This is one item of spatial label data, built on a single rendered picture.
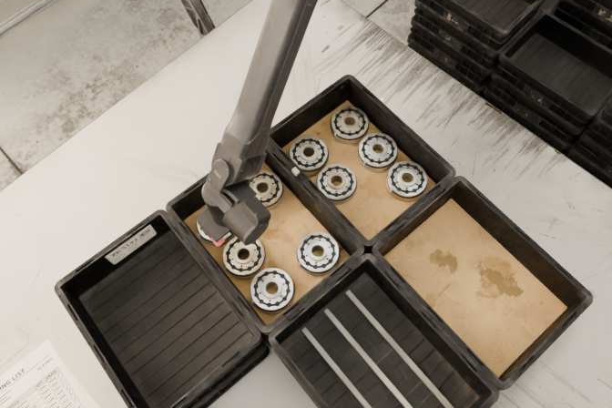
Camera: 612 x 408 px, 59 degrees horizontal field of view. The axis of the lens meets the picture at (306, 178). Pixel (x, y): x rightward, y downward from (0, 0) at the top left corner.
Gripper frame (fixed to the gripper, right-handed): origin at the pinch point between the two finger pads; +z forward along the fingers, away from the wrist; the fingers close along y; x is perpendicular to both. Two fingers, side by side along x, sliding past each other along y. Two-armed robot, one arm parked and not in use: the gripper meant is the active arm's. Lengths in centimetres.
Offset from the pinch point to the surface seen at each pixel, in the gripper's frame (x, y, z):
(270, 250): -2.0, 5.9, 23.6
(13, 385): 16, -63, 37
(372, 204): -9.2, 33.6, 23.6
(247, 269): -2.7, -1.6, 20.7
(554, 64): -1, 143, 70
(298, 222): -0.6, 15.8, 23.8
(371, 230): -14.2, 28.3, 23.4
